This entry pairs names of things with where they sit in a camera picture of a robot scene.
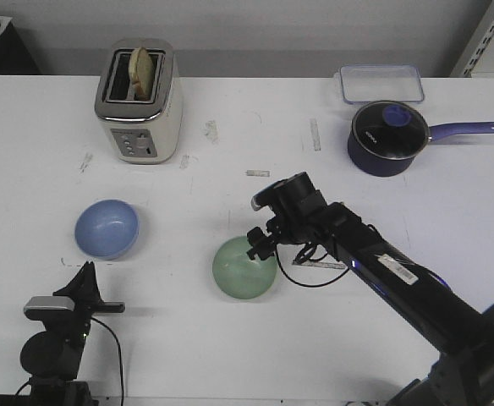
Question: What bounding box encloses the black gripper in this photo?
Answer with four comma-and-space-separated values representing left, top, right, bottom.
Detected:
247, 172, 327, 261
43, 261, 125, 334

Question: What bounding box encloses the green bowl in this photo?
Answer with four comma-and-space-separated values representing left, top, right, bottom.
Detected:
212, 236, 277, 299

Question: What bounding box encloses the blue bowl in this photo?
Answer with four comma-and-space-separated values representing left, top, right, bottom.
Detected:
74, 200, 140, 260

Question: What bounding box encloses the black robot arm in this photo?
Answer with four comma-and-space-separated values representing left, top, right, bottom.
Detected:
19, 261, 125, 405
247, 173, 494, 405

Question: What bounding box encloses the cream and steel toaster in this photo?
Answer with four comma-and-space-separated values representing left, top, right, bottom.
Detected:
94, 38, 183, 164

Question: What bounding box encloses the dark blue saucepan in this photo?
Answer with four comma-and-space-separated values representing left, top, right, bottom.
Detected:
347, 121, 494, 177

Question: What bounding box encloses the glass pot lid blue knob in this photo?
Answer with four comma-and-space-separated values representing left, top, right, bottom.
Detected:
352, 101, 429, 160

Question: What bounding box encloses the clear plastic food container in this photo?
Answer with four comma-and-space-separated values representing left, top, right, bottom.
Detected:
333, 64, 425, 105

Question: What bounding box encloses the bread slice in toaster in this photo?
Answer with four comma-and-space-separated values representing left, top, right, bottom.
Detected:
128, 47, 153, 101

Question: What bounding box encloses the black box at back left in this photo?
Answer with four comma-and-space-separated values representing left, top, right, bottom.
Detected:
0, 16, 41, 75

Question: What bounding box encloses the white metal shelf upright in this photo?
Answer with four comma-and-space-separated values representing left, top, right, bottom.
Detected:
449, 1, 494, 78

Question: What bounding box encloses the right black cable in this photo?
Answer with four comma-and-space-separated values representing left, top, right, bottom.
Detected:
275, 243, 354, 288

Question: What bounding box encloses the black cable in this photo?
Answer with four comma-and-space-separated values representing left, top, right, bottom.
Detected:
275, 243, 354, 288
89, 317, 125, 402

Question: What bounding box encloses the left black cable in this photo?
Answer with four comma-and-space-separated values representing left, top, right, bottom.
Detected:
89, 317, 125, 402

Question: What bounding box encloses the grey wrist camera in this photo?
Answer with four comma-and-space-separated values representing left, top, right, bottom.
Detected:
23, 296, 75, 321
250, 179, 285, 211

